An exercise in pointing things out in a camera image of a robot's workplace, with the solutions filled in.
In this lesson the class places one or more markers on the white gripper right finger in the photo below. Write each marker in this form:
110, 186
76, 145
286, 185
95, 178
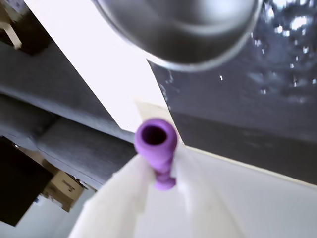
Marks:
198, 198

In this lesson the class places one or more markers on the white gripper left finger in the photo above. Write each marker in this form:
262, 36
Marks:
111, 205

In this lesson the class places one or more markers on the purple pen grip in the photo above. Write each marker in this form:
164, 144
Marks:
156, 153

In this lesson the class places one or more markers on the silver metal cup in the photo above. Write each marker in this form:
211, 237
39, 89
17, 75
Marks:
185, 29

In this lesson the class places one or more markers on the cardboard box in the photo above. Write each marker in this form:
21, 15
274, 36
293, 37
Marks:
63, 191

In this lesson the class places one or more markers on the black glossy mat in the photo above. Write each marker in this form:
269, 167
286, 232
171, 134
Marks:
235, 111

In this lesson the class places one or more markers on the black cabinet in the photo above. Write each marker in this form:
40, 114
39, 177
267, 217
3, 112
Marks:
17, 183

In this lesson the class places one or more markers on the cream wooden board edge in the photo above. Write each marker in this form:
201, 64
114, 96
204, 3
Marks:
151, 109

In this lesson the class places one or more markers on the grey sofa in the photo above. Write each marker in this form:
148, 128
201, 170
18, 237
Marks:
62, 111

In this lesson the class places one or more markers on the white board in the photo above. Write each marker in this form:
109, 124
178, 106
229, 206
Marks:
86, 49

